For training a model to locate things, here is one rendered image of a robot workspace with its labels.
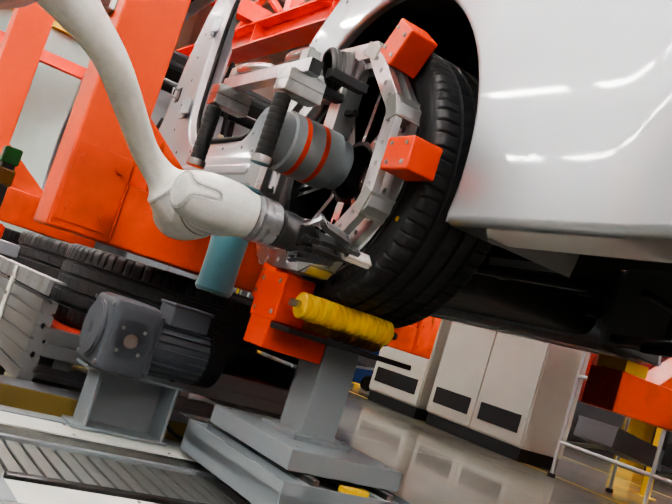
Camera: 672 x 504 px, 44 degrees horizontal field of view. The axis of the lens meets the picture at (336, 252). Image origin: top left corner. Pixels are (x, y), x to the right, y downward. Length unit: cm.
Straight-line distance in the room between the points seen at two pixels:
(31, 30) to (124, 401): 234
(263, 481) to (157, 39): 114
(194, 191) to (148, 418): 88
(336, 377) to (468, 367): 520
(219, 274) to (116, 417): 51
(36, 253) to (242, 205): 171
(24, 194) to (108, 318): 215
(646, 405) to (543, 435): 317
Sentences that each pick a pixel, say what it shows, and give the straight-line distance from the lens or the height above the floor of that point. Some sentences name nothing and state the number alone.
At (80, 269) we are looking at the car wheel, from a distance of 249.
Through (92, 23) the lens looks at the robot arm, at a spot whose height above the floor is 85.
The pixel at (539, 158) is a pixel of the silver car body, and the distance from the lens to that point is 148.
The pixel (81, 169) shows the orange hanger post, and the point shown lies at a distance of 213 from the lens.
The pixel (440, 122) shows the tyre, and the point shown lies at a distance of 172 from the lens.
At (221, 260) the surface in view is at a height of 56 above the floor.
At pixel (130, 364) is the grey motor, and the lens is 200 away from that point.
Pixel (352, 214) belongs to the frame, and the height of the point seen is 72.
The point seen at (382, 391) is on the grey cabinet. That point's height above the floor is 13.
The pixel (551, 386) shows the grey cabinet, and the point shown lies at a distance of 661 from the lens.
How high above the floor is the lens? 46
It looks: 6 degrees up
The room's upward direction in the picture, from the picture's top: 18 degrees clockwise
